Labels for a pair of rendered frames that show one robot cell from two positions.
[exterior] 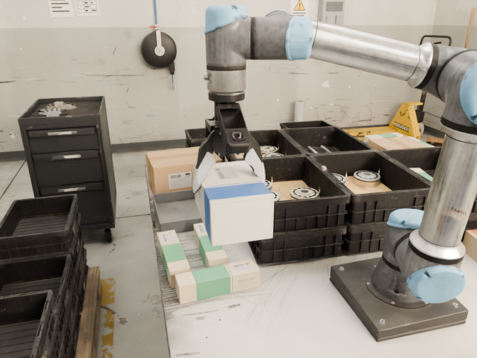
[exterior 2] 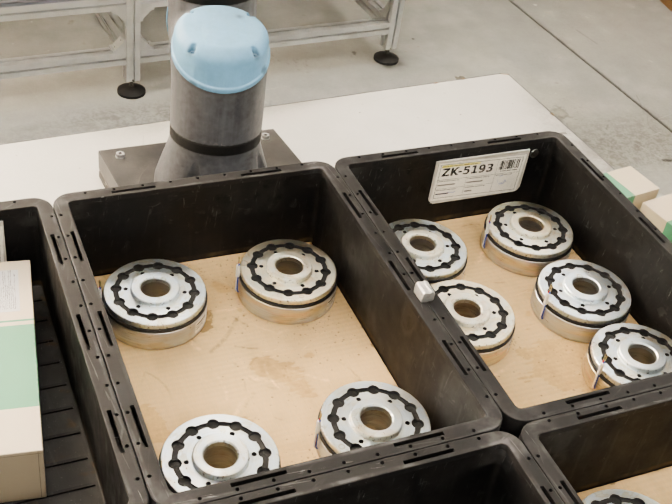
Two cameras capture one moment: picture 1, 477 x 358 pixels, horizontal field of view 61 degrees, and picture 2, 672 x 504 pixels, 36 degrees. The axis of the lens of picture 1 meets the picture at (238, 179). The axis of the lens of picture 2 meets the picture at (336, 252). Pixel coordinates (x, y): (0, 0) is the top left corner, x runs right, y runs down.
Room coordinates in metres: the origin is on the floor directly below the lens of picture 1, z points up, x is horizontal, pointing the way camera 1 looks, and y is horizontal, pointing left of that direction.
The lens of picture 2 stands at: (2.05, -0.61, 1.56)
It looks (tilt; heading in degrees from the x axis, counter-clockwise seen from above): 38 degrees down; 163
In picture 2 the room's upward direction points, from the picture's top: 9 degrees clockwise
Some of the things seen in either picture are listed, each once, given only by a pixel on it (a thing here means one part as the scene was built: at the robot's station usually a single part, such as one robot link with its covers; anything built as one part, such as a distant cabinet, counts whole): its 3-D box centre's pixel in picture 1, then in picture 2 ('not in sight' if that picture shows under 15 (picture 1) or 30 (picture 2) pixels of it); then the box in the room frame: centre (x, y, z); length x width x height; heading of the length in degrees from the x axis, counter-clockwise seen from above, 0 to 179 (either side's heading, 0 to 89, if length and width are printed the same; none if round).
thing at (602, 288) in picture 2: not in sight; (585, 287); (1.29, -0.09, 0.86); 0.05 x 0.05 x 0.01
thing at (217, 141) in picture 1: (226, 121); not in sight; (0.79, 0.02, 1.25); 0.09 x 0.08 x 0.12; 15
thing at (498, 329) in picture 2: (304, 192); (466, 313); (1.31, -0.24, 0.86); 0.10 x 0.10 x 0.01
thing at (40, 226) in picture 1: (47, 255); not in sight; (1.66, 0.93, 0.37); 0.40 x 0.30 x 0.45; 15
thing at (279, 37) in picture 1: (280, 37); not in sight; (0.79, -0.08, 1.41); 0.11 x 0.11 x 0.08; 87
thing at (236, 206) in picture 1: (230, 199); not in sight; (0.76, 0.02, 1.10); 0.20 x 0.12 x 0.09; 15
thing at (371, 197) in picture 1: (365, 172); (259, 309); (1.36, -0.46, 0.92); 0.40 x 0.30 x 0.02; 11
